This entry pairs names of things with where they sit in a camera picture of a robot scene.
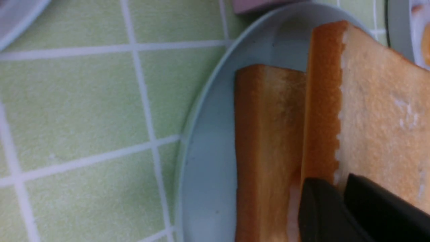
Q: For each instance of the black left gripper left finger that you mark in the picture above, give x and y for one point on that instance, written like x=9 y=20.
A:
x=323 y=216

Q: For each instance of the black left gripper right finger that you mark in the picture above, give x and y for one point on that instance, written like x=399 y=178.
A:
x=384 y=216

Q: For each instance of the toast slice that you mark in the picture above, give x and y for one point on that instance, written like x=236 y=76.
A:
x=269 y=105
x=366 y=113

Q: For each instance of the teal empty center plate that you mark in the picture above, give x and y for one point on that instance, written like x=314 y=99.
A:
x=206 y=175

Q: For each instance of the grey blue egg plate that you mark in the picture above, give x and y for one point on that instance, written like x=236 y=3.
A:
x=398 y=19

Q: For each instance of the bottom fried egg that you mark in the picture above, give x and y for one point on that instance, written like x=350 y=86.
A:
x=420 y=28

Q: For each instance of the pink cube block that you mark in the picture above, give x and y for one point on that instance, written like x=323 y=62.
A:
x=248 y=6

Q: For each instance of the light blue bread plate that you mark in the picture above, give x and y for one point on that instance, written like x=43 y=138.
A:
x=16 y=16

